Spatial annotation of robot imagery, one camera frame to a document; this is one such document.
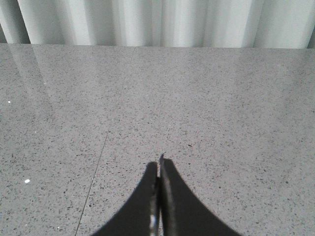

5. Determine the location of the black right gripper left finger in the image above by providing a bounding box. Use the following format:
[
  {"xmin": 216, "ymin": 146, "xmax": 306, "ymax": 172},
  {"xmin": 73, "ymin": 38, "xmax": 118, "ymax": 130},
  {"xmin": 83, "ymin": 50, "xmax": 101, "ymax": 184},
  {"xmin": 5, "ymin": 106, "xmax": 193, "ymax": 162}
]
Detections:
[{"xmin": 93, "ymin": 162, "xmax": 158, "ymax": 236}]

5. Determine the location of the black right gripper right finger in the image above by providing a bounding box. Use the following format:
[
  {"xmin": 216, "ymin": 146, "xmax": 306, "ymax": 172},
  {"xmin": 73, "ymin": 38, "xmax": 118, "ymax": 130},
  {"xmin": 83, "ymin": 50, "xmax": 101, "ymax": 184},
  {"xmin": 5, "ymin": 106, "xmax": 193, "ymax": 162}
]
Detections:
[{"xmin": 159, "ymin": 155, "xmax": 239, "ymax": 236}]

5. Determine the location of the pale green curtain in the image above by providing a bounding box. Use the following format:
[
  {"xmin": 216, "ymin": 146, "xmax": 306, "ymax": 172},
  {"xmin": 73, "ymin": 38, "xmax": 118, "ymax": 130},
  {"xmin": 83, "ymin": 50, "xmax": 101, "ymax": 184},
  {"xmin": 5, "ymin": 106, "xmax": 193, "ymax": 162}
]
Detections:
[{"xmin": 0, "ymin": 0, "xmax": 315, "ymax": 49}]

